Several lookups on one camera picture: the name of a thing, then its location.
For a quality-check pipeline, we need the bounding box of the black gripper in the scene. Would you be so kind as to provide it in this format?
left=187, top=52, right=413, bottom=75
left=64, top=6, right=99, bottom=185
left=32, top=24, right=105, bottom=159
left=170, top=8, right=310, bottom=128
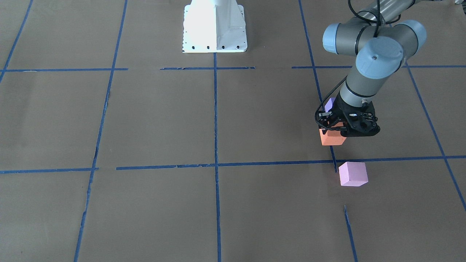
left=318, top=95, right=380, bottom=137

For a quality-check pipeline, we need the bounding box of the orange foam cube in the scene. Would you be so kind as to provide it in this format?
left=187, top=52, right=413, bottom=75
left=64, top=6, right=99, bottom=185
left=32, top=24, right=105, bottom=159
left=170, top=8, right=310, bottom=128
left=319, top=129, right=346, bottom=146

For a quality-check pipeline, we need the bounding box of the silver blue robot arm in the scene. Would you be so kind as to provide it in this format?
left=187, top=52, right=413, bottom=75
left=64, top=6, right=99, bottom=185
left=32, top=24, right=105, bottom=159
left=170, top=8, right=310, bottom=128
left=315, top=0, right=427, bottom=138

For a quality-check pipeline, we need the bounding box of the purple foam cube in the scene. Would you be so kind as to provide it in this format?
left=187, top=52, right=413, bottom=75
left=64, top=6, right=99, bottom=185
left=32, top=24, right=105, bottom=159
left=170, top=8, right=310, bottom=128
left=324, top=97, right=336, bottom=112

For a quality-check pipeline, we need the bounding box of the pink foam cube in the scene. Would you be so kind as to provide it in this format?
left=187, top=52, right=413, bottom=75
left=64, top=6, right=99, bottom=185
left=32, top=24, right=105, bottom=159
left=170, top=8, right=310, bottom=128
left=338, top=162, right=368, bottom=186

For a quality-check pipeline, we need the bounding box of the brown paper table mat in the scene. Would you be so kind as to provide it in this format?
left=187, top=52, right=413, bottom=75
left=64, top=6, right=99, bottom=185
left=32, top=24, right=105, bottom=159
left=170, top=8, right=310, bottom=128
left=1, top=0, right=465, bottom=262

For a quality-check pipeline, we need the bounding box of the black camera cable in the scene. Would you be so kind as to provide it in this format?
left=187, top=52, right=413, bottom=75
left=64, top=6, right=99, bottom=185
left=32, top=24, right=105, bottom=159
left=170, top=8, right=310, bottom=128
left=315, top=0, right=401, bottom=128

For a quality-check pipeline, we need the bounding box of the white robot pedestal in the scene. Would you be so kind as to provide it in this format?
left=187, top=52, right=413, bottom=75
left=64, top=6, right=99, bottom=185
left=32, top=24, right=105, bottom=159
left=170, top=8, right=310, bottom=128
left=182, top=0, right=248, bottom=53

